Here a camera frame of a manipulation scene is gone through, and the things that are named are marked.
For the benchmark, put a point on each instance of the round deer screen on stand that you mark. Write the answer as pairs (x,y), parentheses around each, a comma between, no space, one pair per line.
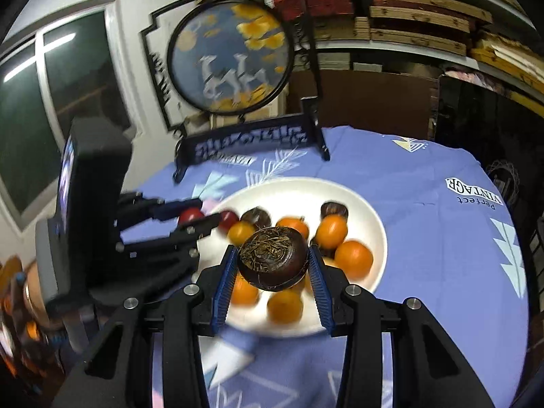
(229,51)

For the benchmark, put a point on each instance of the black glossy board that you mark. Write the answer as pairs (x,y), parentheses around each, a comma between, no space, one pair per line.
(480,114)

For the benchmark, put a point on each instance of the stack of flat gift boxes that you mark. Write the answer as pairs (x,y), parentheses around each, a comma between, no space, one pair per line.
(416,21)

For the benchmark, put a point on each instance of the white round plate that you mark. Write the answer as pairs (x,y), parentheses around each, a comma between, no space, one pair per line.
(297,193)

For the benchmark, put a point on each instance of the window with white frame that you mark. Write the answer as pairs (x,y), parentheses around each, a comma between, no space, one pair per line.
(80,76)

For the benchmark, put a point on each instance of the red cherry tomato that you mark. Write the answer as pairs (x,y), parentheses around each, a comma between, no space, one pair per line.
(228,220)
(190,214)

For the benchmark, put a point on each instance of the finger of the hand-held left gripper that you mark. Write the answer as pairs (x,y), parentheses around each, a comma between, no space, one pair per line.
(170,209)
(199,229)

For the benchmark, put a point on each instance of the brown cardboard board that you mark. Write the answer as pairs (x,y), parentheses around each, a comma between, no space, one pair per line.
(374,97)

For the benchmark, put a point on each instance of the blue printed tablecloth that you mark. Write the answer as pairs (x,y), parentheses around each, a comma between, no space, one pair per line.
(425,263)

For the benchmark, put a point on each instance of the dark mangosteen with dry fibres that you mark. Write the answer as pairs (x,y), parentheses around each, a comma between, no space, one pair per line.
(272,259)

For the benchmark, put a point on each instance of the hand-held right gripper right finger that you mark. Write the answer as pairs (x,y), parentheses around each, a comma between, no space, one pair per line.
(316,289)

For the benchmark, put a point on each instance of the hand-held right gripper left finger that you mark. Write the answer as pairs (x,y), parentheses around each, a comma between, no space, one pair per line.
(227,282)

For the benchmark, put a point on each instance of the dark cloth with line print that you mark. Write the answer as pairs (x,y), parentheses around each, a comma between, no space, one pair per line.
(503,178)

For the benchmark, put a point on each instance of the small orange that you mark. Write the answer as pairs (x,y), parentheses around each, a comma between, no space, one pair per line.
(241,232)

